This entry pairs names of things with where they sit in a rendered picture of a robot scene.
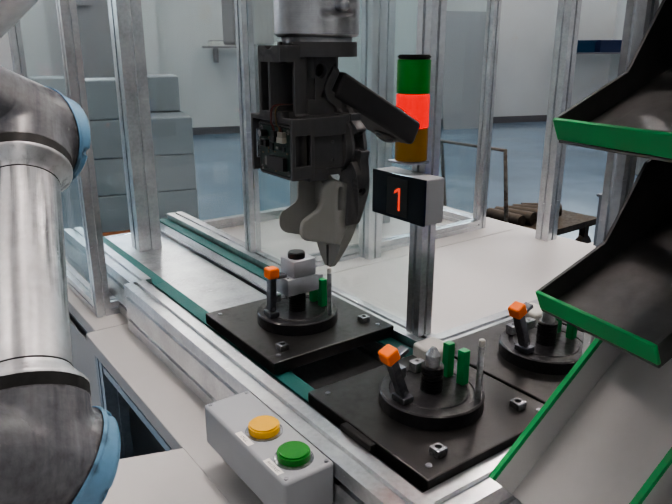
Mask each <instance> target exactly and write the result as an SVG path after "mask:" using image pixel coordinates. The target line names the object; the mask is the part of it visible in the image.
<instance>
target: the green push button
mask: <svg viewBox="0 0 672 504"><path fill-rule="evenodd" d="M310 457H311V451H310V447H309V446H308V445H307V444H305V443H304V442H301V441H288V442H285V443H283V444H282V445H280V446H279V447H278V449H277V460H278V462H279V463H280V464H282V465H284V466H287V467H298V466H302V465H304V464H306V463H307V462H308V461H309V460H310Z"/></svg>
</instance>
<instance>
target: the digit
mask: <svg viewBox="0 0 672 504"><path fill-rule="evenodd" d="M407 192H408V180H404V179H400V178H396V177H392V176H388V175H387V204H386V213H389V214H392V215H396V216H399V217H402V218H405V219H407Z"/></svg>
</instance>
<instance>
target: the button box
mask: <svg viewBox="0 0 672 504"><path fill-rule="evenodd" d="M262 415H268V416H273V417H275V418H276V419H278V420H279V422H280V431H279V433H278V434H277V435H275V436H274V437H271V438H267V439H258V438H254V437H252V436H251V435H250V434H249V432H248V424H249V422H250V421H251V420H252V419H253V418H255V417H258V416H262ZM205 421H206V435H207V442H208V443H209V444H210V446H211V447H212V448H213V449H214V450H215V451H216V452H217V453H218V454H219V455H220V456H221V457H222V458H223V460H224V461H225V462H226V463H227V464H228V465H229V466H230V467H231V468H232V469H233V470H234V471H235V473H236V474H237V475H238V476H239V477H240V478H241V479H242V480H243V481H244V482H245V483H246V484H247V486H248V487H249V488H250V489H251V490H252V491H253V492H254V493H255V494H256V495H257V496H258V497H259V498H260V500H261V501H262V502H263V503H264V504H333V501H334V490H333V462H332V461H331V460H330V459H328V458H327V457H326V456H325V455H324V454H322V453H321V452H320V451H319V450H318V449H317V448H315V447H314V446H313V445H312V444H311V443H309V442H308V441H307V440H306V439H305V438H304V437H302V436H301V435H300V434H299V433H298V432H296V431H295V430H294V429H293V428H292V427H291V426H289V425H288V424H287V423H286V422H285V421H283V420H282V419H281V418H280V417H279V416H278V415H276V414H275V413H274V412H273V411H272V410H270V409H269V408H268V407H267V406H266V405H265V404H263V403H262V402H261V401H260V400H259V399H257V398H256V397H255V396H254V395H253V394H252V393H250V392H249V391H245V392H243V393H240V394H237V395H234V396H231V397H228V398H225V399H222V400H219V401H216V402H213V403H210V404H207V405H206V406H205ZM288 441H301V442H304V443H305V444H307V445H308V446H309V447H310V451H311V457H310V460H309V461H308V462H307V463H306V464H304V465H302V466H298V467H287V466H284V465H282V464H280V463H279V462H278V460H277V449H278V447H279V446H280V445H282V444H283V443H285V442H288Z"/></svg>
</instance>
